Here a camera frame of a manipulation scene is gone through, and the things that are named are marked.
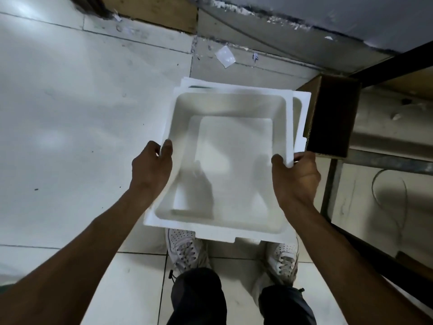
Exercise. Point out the person's left white shoe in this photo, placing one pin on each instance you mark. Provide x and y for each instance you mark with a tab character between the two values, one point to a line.
184	248

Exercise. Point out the person's left thumb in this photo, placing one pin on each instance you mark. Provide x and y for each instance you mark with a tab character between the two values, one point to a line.
166	151

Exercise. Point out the person's right white shoe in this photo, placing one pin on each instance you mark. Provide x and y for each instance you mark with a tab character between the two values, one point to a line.
282	258

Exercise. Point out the person's white shoe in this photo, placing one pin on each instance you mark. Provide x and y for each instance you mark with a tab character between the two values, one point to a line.
184	248
282	258

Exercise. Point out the person's left hand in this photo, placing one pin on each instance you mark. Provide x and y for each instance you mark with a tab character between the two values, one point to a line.
149	167

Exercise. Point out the white foam tray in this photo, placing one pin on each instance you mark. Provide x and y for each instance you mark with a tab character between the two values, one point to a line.
223	159

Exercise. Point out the white foam sheet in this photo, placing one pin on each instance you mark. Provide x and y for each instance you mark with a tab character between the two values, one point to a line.
301	115

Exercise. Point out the white paper scrap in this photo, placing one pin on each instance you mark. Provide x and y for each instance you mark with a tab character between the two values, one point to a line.
225	56

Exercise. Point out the person's right hand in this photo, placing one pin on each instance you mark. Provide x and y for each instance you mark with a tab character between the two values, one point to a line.
299	179

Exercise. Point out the wooden board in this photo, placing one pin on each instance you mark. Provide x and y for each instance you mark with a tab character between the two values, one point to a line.
152	11

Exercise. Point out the person's right thumb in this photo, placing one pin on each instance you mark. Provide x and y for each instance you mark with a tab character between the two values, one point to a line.
279	164

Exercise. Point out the person's right forearm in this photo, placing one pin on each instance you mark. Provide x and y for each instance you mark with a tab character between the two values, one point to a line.
348	267

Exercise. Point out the person's dark trouser leg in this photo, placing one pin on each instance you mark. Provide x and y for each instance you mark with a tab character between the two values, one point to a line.
284	306
198	297

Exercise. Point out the person's left dark trouser leg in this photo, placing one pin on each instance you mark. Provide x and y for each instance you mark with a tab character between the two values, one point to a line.
198	297

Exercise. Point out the black metal table frame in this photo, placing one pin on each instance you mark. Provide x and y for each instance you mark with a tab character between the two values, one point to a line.
372	165

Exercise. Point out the brown cardboard box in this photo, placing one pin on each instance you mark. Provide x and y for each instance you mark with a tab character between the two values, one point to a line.
333	115

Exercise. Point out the person's left forearm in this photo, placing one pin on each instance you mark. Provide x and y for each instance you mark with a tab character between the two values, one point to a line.
71	257

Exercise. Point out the person's right dark trouser leg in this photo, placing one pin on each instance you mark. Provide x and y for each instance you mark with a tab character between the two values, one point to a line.
284	306

